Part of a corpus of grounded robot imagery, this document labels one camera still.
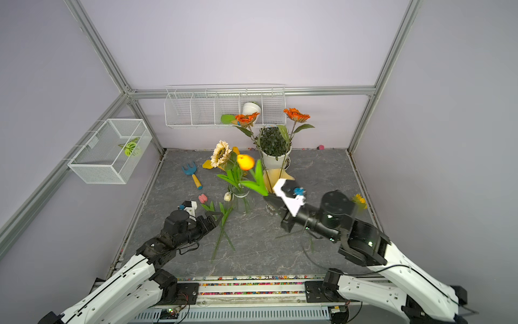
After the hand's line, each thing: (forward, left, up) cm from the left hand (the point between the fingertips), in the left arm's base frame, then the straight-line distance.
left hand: (218, 220), depth 79 cm
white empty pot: (+46, -15, +20) cm, 52 cm away
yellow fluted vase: (+17, -23, +4) cm, 29 cm away
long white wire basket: (+54, +9, +17) cm, 57 cm away
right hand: (-7, -19, +28) cm, 34 cm away
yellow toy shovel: (+42, +13, -14) cm, 46 cm away
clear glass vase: (+11, -8, -4) cm, 14 cm away
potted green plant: (+35, -26, +4) cm, 44 cm away
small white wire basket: (+26, +43, +14) cm, 52 cm away
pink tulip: (+17, +11, -10) cm, 23 cm away
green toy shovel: (+48, -3, +12) cm, 49 cm away
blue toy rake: (+38, +20, -14) cm, 45 cm away
